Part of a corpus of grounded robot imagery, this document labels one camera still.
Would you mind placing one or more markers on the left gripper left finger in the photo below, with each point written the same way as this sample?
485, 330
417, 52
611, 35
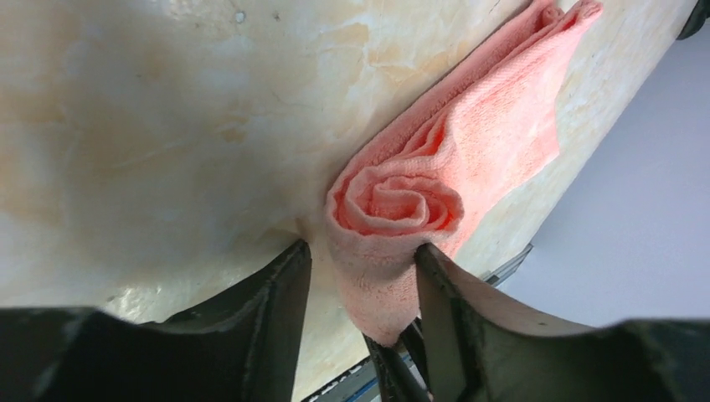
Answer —
240, 345

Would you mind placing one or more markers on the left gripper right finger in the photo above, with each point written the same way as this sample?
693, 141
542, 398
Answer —
483, 345

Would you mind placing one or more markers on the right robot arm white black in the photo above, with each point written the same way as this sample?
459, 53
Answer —
696, 20

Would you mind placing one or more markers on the pink panda towel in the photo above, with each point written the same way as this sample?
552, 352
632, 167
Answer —
434, 172

